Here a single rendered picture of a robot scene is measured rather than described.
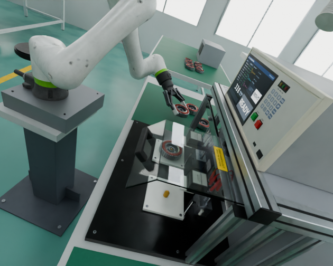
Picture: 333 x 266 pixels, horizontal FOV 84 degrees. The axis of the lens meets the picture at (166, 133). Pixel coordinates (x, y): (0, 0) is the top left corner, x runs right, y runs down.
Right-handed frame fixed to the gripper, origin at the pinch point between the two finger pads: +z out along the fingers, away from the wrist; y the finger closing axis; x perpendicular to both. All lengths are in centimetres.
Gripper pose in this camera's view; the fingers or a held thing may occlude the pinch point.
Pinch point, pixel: (180, 110)
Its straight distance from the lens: 121.5
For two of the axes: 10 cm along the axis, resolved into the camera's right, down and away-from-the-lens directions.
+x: -6.6, 3.6, 6.6
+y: 5.9, -2.9, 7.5
